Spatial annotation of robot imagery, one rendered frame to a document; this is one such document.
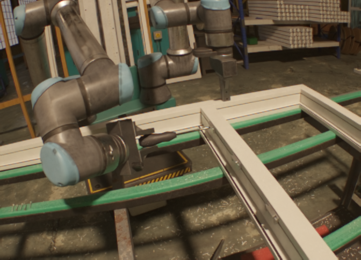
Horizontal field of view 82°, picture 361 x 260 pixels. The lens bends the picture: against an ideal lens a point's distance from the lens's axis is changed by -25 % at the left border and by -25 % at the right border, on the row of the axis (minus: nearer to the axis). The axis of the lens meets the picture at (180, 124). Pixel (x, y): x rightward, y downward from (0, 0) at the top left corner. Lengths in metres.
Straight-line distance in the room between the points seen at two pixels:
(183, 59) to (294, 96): 0.73
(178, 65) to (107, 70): 0.98
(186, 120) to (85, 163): 0.46
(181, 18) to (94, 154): 0.56
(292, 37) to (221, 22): 4.12
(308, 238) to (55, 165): 0.46
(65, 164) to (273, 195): 0.39
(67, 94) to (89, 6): 1.16
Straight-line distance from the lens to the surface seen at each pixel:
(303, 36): 5.05
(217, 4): 0.81
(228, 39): 0.82
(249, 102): 0.93
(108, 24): 1.65
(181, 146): 0.86
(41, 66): 1.19
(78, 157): 0.50
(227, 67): 0.82
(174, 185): 0.66
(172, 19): 0.89
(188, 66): 1.54
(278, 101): 1.00
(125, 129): 0.64
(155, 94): 1.53
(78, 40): 0.71
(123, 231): 0.63
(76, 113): 0.54
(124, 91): 0.56
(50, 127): 0.52
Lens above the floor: 1.28
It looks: 26 degrees down
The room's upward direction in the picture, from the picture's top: 8 degrees counter-clockwise
